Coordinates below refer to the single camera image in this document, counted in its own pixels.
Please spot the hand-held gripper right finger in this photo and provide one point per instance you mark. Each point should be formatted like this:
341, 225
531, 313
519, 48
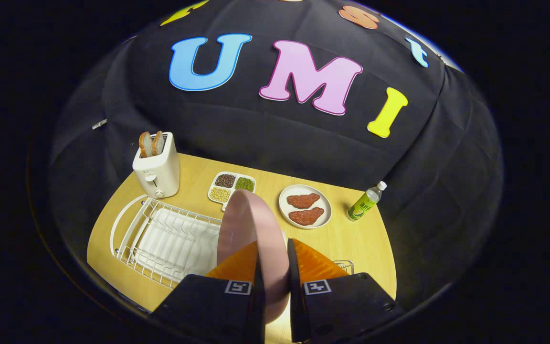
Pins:
342, 306

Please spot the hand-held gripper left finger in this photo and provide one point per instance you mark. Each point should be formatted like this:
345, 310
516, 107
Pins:
208, 306

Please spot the pink plate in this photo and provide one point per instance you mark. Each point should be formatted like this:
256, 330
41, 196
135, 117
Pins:
251, 224

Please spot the white plate with meat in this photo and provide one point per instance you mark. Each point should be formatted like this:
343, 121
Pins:
325, 210

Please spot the red meat piece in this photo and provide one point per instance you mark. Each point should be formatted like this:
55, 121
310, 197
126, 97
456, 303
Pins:
306, 217
302, 200

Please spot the green label drink bottle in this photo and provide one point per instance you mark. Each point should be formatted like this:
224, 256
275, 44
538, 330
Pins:
363, 205

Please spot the white sectioned tray with beans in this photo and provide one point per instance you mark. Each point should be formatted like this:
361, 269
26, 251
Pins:
231, 187

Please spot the white toaster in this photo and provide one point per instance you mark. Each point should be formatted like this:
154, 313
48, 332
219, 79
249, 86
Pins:
158, 172

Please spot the toasted bread slice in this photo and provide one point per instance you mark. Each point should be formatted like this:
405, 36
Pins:
158, 142
145, 145

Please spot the black backdrop cloth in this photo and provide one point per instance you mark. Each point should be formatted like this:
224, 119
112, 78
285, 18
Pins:
280, 143

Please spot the white clip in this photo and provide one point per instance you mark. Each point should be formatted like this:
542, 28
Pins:
99, 124

